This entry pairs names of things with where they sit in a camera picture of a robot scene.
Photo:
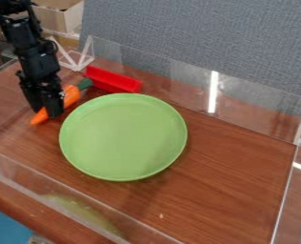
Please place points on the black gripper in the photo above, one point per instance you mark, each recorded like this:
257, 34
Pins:
39, 79

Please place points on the orange toy carrot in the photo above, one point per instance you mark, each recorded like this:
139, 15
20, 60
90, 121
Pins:
73, 95

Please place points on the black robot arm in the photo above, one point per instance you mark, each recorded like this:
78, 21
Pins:
26, 37

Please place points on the green plate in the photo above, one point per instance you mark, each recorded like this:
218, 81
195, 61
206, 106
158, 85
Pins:
123, 137

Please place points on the red plastic block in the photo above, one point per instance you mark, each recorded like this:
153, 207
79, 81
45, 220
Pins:
111, 81

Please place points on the cardboard box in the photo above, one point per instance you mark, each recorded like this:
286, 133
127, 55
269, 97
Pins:
38, 15

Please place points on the clear acrylic triangle bracket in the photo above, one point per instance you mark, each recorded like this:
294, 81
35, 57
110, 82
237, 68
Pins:
75, 60

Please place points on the clear acrylic enclosure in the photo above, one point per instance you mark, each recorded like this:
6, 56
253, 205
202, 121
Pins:
231, 190

